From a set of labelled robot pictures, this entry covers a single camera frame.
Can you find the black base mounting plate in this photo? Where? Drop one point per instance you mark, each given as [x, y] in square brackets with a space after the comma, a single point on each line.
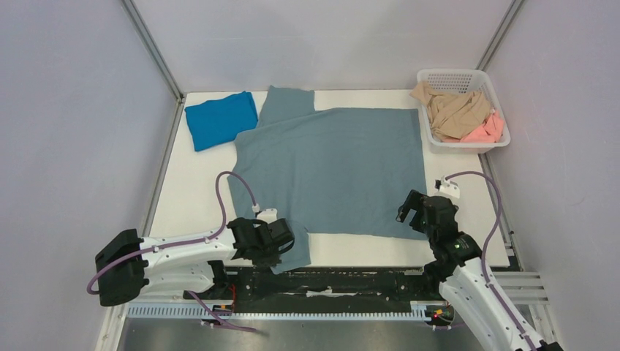
[315, 305]

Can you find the beige t shirt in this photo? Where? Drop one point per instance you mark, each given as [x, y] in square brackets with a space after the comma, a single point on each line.
[452, 115]

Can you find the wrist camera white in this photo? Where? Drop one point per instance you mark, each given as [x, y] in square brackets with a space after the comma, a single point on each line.
[447, 188]
[268, 215]

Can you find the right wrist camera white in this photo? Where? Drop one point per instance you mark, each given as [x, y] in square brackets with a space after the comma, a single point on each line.
[447, 188]

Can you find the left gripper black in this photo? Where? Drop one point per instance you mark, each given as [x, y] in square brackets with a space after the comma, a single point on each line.
[270, 261]

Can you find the white cable duct strip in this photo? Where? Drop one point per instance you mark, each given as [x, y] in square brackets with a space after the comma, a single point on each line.
[195, 311]

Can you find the left aluminium frame post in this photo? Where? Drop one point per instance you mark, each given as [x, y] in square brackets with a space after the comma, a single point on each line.
[152, 48]

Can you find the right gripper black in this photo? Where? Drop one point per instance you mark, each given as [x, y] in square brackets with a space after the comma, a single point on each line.
[422, 213]

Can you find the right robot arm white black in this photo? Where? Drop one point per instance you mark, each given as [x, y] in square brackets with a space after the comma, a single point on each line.
[462, 278]

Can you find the folded bright blue t shirt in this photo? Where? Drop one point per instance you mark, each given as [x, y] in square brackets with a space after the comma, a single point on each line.
[219, 121]

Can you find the pink t shirt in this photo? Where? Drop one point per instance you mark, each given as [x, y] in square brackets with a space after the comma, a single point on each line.
[488, 132]

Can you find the grey-blue t shirt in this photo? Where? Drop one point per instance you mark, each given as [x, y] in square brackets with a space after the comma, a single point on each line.
[344, 170]

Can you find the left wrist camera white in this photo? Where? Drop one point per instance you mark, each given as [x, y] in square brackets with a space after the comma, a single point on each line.
[268, 215]

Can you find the right aluminium frame post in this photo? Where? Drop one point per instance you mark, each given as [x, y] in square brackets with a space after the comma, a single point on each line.
[502, 29]

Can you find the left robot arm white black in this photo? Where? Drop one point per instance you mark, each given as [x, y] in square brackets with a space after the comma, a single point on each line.
[131, 266]

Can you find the white plastic laundry basket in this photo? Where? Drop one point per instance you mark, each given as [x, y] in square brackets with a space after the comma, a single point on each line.
[458, 81]

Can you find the aluminium frame post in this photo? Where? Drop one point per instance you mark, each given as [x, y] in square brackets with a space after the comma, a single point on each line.
[502, 29]
[152, 48]

